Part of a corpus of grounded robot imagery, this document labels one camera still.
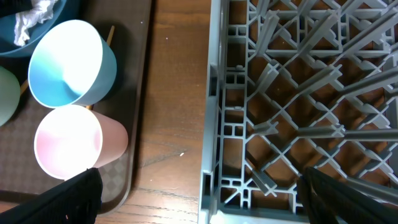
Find grey dishwasher rack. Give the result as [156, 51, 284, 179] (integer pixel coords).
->
[198, 0, 397, 223]

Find wooden chopstick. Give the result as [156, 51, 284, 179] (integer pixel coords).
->
[86, 25, 115, 110]
[20, 80, 29, 95]

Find green bowl with rice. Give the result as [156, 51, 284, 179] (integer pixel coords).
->
[0, 67, 21, 126]

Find pink plastic cup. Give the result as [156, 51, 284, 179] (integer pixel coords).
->
[34, 105, 129, 180]

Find left wooden chopstick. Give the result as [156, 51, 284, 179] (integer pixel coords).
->
[20, 80, 29, 95]

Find light blue bowl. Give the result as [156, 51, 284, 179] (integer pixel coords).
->
[28, 20, 117, 108]

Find right wooden chopstick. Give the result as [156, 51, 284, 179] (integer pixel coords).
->
[86, 25, 115, 110]

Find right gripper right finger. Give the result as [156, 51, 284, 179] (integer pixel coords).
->
[297, 167, 397, 223]

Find white napkin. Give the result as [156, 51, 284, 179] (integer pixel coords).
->
[14, 0, 58, 47]

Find brown serving tray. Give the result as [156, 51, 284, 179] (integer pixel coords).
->
[1, 0, 152, 215]

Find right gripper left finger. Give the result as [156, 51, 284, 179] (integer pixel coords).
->
[1, 168, 103, 224]

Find dark blue plate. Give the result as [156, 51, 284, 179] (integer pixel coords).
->
[1, 0, 80, 58]

